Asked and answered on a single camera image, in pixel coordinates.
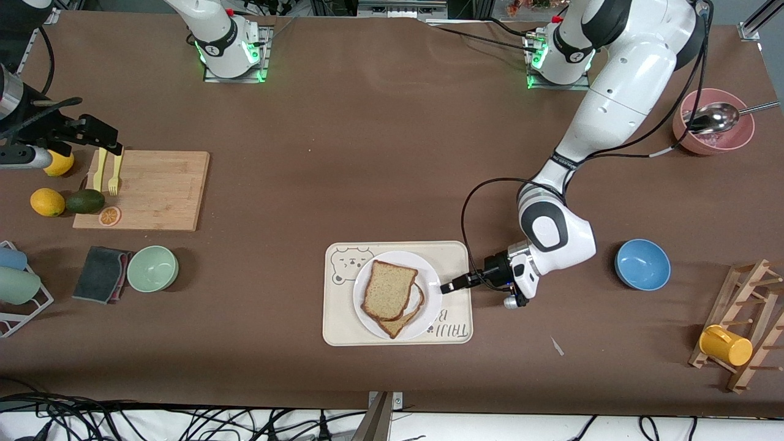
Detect white round plate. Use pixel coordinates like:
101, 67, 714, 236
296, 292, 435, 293
353, 251, 443, 342

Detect plain bread slice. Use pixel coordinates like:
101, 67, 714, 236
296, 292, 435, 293
361, 260, 419, 322

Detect yellow plastic fork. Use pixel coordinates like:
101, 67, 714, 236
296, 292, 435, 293
108, 146, 124, 197

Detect yellow lemon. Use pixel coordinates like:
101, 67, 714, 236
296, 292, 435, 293
30, 188, 66, 217
43, 149, 75, 177

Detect green avocado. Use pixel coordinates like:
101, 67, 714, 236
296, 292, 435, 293
65, 189, 106, 215

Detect wooden cutting board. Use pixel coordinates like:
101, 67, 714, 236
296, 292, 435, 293
72, 150, 211, 232

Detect bread slice under egg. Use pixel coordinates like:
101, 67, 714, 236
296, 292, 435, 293
375, 285, 425, 339

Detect mint green bowl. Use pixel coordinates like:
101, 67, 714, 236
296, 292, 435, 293
126, 245, 179, 293

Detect dark grey folded cloth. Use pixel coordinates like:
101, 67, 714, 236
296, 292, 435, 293
72, 246, 132, 304

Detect cream bear print tray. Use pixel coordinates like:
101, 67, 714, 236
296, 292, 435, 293
322, 241, 474, 347

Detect blue bowl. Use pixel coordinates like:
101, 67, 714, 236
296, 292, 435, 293
614, 238, 672, 292

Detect pale green cup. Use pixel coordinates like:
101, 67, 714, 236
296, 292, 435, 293
0, 267, 42, 306

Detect wooden peg drying rack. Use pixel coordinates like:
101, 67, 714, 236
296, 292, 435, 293
688, 259, 784, 394

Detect yellow mug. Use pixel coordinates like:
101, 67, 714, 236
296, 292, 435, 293
699, 325, 754, 367

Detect pink bowl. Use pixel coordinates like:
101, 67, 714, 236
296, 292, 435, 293
673, 89, 755, 156

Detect metal spoon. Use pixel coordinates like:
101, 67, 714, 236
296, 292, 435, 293
683, 100, 780, 134

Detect grey metal box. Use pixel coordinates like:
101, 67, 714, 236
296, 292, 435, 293
358, 0, 448, 19

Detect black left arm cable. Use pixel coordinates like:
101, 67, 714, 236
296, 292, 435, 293
459, 0, 716, 285

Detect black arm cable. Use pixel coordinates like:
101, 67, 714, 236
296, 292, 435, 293
31, 23, 83, 117
459, 0, 716, 285

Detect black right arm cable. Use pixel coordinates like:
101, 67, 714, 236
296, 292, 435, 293
31, 23, 83, 117

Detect metal camera stand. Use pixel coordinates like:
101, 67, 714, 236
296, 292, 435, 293
350, 391, 405, 441

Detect white wire cup rack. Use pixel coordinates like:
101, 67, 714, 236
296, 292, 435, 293
0, 240, 55, 339

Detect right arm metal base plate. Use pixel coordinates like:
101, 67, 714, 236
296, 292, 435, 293
203, 24, 271, 83

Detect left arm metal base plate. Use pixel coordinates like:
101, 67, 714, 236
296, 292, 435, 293
524, 31, 592, 91

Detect black table cable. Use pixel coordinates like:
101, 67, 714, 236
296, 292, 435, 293
484, 17, 546, 40
429, 23, 537, 55

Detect tangled black floor cables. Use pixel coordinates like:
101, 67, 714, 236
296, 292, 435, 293
0, 392, 368, 441

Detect aluminium frame profile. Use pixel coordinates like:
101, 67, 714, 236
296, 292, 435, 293
738, 0, 784, 41

